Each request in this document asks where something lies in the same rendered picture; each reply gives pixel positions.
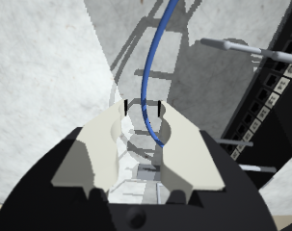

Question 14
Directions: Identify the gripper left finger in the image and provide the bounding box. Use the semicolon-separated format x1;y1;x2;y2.
0;99;128;231

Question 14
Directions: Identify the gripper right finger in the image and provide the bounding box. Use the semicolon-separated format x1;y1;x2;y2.
158;100;278;231

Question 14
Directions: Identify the blue cable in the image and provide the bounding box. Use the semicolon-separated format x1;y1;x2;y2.
141;0;178;148

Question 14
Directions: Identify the dark grey free-standing rack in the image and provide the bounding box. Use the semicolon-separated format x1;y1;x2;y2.
200;2;292;190

